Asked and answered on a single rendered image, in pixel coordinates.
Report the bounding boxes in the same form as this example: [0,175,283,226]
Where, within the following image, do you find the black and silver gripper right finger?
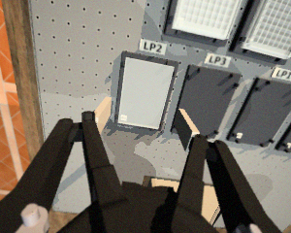
[168,109,282,233]

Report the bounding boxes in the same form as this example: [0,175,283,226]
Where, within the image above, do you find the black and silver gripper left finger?
[0,97,138,233]

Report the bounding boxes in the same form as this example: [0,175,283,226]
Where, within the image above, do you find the dark grey l-shaped nest locator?
[163,0,228,47]

